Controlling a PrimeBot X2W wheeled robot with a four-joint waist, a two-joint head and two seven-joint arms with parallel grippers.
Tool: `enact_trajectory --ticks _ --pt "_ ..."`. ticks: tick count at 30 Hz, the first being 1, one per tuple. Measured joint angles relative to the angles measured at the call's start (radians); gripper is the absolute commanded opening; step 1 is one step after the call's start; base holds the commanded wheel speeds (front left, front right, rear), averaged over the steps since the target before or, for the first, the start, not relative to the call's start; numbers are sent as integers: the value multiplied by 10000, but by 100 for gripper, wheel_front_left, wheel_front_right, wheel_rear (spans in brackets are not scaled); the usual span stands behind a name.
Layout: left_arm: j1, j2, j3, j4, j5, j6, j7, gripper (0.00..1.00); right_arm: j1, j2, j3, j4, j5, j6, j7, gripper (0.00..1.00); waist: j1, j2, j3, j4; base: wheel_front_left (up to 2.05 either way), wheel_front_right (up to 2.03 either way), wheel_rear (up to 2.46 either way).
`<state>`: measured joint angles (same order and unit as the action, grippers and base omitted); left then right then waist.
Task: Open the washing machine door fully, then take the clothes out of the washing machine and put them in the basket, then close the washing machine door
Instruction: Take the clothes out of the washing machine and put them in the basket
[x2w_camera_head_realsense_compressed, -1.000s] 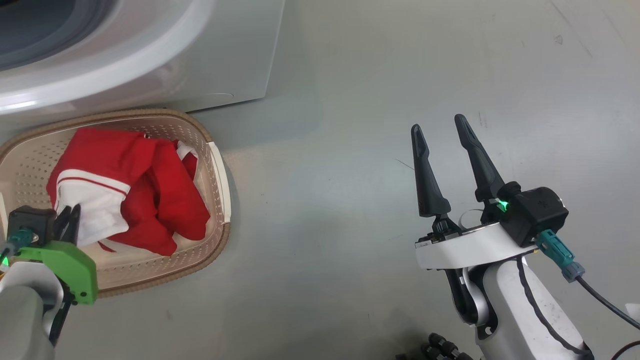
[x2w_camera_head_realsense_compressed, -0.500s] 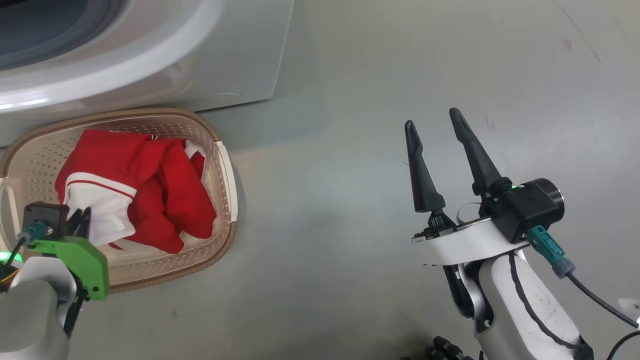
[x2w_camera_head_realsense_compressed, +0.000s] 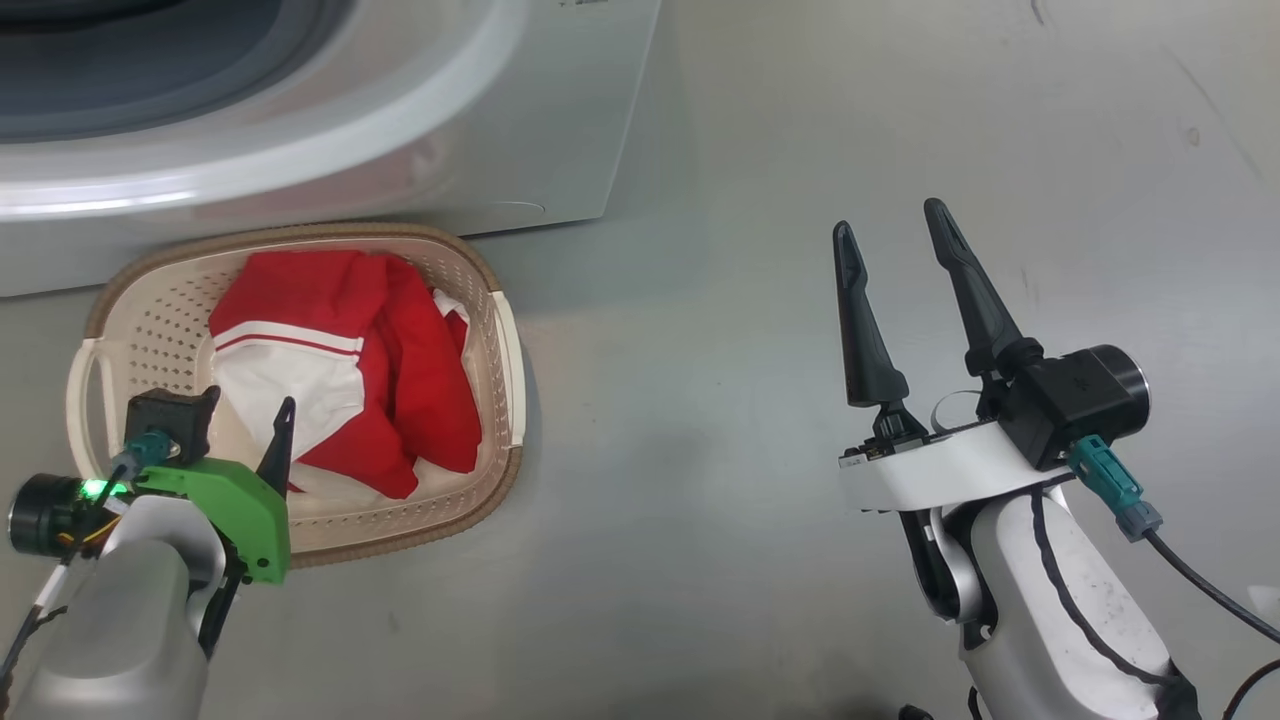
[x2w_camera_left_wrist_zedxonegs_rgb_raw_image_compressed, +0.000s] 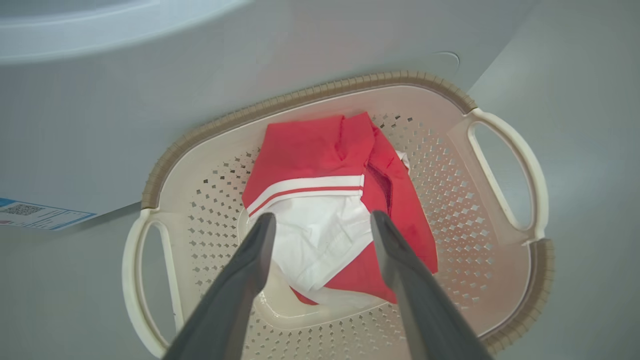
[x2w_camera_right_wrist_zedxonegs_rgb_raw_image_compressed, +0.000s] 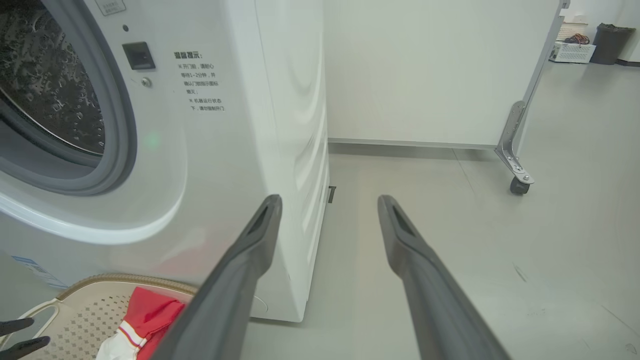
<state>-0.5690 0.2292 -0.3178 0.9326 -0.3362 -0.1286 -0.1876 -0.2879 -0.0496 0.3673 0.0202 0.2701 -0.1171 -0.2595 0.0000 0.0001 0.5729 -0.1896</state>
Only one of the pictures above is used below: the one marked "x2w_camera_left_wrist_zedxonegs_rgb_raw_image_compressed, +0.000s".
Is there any red and white garment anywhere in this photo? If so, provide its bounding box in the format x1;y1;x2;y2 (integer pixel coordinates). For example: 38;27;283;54
241;111;439;307

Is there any white washing machine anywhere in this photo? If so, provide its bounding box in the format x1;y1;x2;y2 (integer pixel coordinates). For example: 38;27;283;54
0;0;540;232

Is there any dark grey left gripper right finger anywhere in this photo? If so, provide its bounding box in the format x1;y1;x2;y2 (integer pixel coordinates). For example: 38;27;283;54
370;210;494;360

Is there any cream perforated laundry basket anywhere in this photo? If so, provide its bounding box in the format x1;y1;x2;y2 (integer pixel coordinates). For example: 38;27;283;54
121;70;556;360

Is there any blue white energy label sticker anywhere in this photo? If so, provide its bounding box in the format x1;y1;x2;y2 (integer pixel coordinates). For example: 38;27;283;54
0;197;97;232

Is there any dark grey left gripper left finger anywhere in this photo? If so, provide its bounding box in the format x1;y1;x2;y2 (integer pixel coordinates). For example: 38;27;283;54
161;212;278;360

